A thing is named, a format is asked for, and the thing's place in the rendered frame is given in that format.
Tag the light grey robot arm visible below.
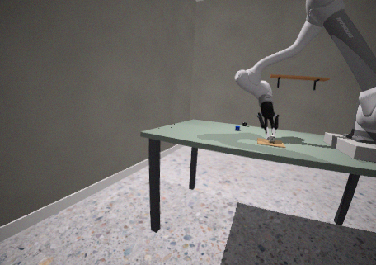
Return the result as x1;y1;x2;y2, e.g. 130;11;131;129
235;0;376;144

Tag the tan mottled mat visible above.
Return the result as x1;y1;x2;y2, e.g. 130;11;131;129
257;138;285;148

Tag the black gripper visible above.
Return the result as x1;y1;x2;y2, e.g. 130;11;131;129
257;102;279;140

